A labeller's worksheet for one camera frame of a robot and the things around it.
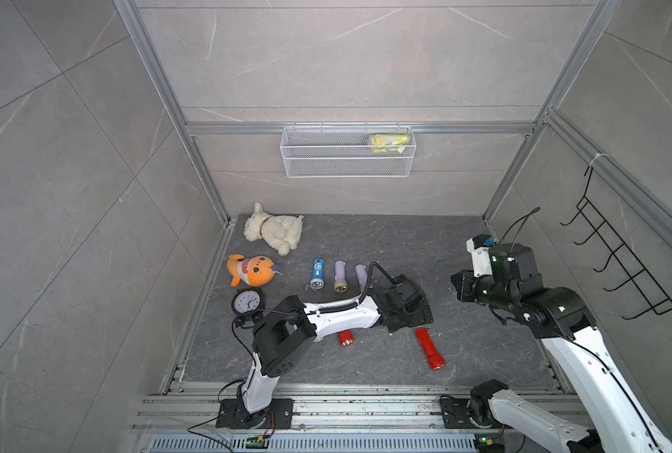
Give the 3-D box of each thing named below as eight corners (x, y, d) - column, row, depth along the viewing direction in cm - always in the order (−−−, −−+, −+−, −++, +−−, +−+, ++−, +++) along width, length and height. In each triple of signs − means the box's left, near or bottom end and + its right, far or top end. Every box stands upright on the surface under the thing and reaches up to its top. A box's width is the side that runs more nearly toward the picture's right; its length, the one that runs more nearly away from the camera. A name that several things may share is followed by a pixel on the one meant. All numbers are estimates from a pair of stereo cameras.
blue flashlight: (311, 289, 100) (310, 285, 97) (313, 262, 107) (312, 258, 105) (323, 289, 100) (323, 285, 97) (325, 262, 107) (324, 258, 105)
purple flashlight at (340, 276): (334, 293, 99) (334, 288, 96) (334, 264, 106) (334, 260, 104) (347, 293, 99) (347, 288, 96) (347, 264, 106) (347, 259, 104)
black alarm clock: (230, 315, 93) (227, 311, 91) (237, 291, 99) (234, 287, 96) (263, 315, 93) (261, 311, 91) (267, 291, 99) (265, 287, 96)
